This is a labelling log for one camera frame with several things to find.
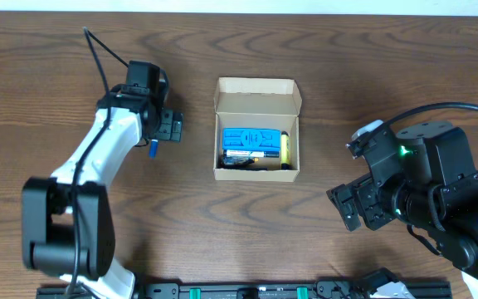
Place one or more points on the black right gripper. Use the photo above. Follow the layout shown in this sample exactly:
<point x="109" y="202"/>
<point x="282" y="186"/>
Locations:
<point x="363" y="204"/>

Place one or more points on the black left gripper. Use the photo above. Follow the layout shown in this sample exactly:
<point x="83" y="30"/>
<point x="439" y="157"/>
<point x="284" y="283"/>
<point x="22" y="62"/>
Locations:
<point x="172" y="124"/>

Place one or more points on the blue whiteboard marker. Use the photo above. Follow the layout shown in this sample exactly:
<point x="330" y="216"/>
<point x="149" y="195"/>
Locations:
<point x="153" y="146"/>

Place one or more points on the brown cardboard box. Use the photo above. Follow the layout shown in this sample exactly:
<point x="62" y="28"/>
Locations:
<point x="262" y="104"/>

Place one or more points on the blue whiteboard eraser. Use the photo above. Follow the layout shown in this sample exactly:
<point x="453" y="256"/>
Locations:
<point x="251" y="139"/>

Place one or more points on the black whiteboard marker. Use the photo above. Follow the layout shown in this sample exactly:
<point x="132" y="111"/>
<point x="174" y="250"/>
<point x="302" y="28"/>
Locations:
<point x="251" y="154"/>

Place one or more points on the yellow highlighter pen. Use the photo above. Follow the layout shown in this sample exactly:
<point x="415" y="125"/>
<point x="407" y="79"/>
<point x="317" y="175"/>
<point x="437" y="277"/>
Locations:
<point x="284" y="151"/>

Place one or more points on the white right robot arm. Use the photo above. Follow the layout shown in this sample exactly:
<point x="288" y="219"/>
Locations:
<point x="456" y="239"/>

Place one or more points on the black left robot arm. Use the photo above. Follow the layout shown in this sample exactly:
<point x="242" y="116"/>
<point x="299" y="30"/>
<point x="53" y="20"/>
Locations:
<point x="67" y="225"/>

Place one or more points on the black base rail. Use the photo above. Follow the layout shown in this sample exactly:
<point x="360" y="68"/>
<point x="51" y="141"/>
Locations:
<point x="378" y="284"/>

